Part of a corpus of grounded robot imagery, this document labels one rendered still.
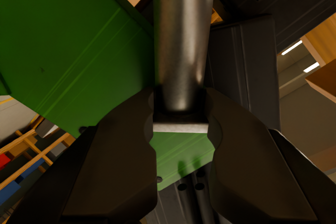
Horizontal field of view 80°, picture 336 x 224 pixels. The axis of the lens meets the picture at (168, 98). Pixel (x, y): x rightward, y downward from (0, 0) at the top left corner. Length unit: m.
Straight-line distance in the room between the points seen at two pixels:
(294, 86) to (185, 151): 7.56
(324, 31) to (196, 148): 0.86
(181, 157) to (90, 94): 0.10
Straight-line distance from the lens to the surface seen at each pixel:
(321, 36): 0.99
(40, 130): 0.40
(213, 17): 3.28
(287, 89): 7.70
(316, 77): 0.74
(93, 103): 0.17
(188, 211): 0.23
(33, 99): 0.19
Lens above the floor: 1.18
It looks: 8 degrees up
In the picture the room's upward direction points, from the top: 138 degrees clockwise
